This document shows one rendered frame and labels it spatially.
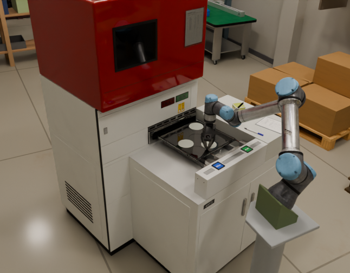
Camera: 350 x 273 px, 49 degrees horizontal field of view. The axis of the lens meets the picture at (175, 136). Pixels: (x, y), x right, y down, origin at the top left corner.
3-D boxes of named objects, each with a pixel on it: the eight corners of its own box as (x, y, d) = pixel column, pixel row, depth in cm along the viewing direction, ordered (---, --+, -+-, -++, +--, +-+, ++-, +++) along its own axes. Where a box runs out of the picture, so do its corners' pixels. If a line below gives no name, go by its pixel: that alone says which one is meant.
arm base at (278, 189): (295, 213, 198) (308, 199, 197) (280, 203, 190) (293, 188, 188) (277, 196, 210) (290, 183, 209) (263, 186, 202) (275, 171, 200)
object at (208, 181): (193, 192, 221) (194, 172, 214) (252, 156, 254) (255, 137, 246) (205, 200, 215) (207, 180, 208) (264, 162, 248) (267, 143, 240)
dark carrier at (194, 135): (160, 137, 257) (160, 136, 257) (195, 120, 278) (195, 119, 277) (197, 159, 236) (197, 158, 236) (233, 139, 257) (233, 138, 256)
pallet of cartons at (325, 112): (380, 135, 442) (402, 71, 402) (311, 156, 402) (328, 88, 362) (298, 89, 546) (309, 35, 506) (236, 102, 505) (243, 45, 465)
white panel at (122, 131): (100, 166, 240) (95, 109, 219) (193, 124, 288) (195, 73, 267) (103, 168, 238) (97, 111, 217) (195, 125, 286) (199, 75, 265)
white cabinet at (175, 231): (133, 246, 293) (128, 157, 250) (217, 192, 350) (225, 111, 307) (193, 301, 254) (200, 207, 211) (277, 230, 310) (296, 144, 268)
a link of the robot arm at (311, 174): (304, 195, 199) (322, 175, 198) (295, 189, 189) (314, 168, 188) (287, 181, 207) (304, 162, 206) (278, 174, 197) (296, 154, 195)
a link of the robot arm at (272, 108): (309, 93, 216) (230, 115, 241) (303, 84, 208) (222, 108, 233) (312, 111, 212) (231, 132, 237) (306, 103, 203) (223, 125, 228)
